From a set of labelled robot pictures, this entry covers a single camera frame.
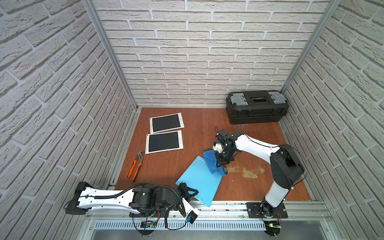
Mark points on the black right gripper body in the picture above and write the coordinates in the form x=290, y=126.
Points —
x=224, y=157

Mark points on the large white drawing tablet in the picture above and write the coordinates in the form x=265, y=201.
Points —
x=162, y=142

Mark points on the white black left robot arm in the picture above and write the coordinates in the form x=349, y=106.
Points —
x=141, y=200

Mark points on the right aluminium corner post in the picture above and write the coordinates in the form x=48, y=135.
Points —
x=325, y=19

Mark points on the black plastic toolbox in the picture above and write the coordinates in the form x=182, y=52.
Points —
x=251, y=107

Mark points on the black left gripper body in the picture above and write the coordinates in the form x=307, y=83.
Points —
x=182, y=195

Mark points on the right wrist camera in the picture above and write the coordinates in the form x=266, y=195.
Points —
x=218, y=147

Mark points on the aluminium corner post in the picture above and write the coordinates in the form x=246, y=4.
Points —
x=98, y=24
x=325, y=19

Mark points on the left aluminium corner post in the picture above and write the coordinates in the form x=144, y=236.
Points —
x=98, y=24

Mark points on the blue microfiber cloth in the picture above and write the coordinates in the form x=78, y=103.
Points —
x=211, y=161

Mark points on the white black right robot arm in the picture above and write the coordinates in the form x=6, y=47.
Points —
x=285, y=165

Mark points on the orange handled pliers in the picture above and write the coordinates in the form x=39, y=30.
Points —
x=136, y=166

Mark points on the blue framed drawing tablet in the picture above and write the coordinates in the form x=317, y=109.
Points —
x=198, y=177

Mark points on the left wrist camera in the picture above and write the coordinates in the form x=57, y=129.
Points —
x=191, y=212

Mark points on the small white drawing tablet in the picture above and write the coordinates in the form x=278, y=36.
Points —
x=166, y=123

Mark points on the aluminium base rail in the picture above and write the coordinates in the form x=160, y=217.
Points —
x=222, y=216

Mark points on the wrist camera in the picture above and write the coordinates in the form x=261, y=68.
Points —
x=218, y=147
x=191, y=212

